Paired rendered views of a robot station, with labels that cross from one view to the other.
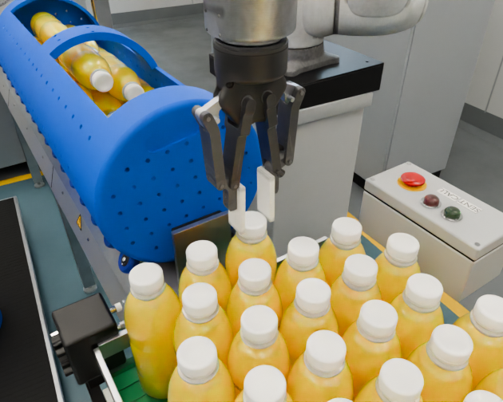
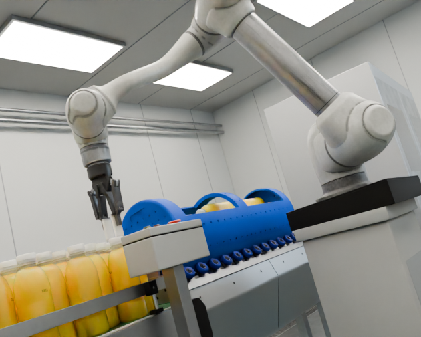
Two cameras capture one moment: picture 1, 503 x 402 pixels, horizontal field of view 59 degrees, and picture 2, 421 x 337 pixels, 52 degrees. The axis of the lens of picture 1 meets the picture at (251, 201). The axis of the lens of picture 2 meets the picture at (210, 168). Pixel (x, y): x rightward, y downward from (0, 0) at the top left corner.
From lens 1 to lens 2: 1.44 m
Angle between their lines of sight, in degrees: 78
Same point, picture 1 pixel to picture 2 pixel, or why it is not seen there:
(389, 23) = (349, 146)
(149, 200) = not seen: hidden behind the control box
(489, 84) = not seen: outside the picture
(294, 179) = (335, 290)
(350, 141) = (386, 257)
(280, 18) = (85, 158)
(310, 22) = (321, 163)
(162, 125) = (133, 210)
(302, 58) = (329, 189)
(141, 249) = not seen: hidden behind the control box
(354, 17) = (334, 150)
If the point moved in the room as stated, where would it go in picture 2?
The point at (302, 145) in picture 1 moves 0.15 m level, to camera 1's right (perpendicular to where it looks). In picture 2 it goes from (331, 257) to (362, 253)
